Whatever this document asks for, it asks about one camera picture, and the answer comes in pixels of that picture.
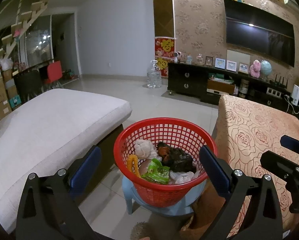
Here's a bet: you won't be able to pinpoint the yellow foam fruit net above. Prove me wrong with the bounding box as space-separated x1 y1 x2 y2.
127 154 141 178

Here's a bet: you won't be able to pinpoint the green snack wrapper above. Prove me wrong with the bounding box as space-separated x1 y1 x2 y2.
141 159 170 185

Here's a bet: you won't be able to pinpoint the white tissue paper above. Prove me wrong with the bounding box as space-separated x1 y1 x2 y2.
139 159 200 185

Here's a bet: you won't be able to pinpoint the light blue plastic stool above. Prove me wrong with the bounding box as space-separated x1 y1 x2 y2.
122 177 207 217

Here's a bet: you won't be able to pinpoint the white cushioned sofa bench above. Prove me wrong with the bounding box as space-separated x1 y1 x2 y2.
0 89 132 233

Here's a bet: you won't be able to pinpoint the white router box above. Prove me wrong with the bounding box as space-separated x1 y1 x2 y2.
291 85 299 106

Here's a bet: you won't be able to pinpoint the rose patterned tablecloth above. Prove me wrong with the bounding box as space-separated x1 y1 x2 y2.
179 94 299 240

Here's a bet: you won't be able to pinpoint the red plastic mesh basket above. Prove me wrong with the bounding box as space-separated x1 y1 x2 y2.
114 118 218 207

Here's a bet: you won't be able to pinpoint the light blue globe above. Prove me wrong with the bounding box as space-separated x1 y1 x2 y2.
260 60 272 79

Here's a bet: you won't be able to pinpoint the small white tissue ball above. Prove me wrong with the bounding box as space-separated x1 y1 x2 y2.
134 139 158 159

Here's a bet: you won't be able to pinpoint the pink plush toy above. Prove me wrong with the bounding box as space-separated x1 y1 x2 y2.
249 60 261 79

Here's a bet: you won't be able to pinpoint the black TV cabinet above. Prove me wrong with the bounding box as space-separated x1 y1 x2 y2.
167 62 299 119

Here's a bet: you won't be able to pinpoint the stacked cardboard boxes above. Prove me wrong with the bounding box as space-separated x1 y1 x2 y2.
0 69 22 120

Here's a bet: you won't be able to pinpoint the red chair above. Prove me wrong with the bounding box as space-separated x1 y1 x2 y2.
44 61 63 88

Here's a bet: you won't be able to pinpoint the clear large water bottle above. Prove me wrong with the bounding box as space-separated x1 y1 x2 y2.
147 60 162 88

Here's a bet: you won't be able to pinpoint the white wooden ladder shelf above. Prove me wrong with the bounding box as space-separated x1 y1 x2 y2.
0 0 49 60

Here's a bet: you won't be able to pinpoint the wall mounted black television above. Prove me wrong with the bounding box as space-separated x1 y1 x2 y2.
224 0 295 67

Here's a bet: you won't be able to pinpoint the red festive wall poster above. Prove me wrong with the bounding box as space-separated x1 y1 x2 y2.
154 36 175 78

